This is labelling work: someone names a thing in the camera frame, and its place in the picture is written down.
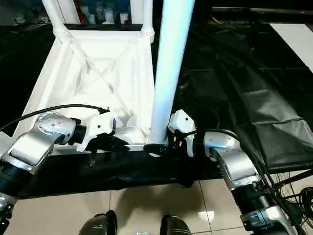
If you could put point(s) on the white plastic table top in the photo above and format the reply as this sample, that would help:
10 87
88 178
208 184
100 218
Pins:
102 73

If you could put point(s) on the white plastic table leg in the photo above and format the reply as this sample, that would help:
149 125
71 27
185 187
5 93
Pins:
54 14
168 63
146 34

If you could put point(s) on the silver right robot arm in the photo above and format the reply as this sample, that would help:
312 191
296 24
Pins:
234 161

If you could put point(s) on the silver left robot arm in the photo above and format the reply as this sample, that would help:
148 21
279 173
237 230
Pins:
29 147

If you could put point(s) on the person's black shoes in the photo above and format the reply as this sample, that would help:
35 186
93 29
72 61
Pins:
176 226
98 224

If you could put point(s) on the black plastic mat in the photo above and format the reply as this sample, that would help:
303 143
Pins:
234 88

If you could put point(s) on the black metal table leg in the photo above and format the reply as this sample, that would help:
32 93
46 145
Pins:
293 178

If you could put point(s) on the red bottle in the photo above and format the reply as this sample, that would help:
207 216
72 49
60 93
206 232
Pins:
78 11

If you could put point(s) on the white cabinet with glass doors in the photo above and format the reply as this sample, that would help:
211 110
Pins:
68 7

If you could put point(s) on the white flat board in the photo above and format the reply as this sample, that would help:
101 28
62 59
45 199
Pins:
298 41

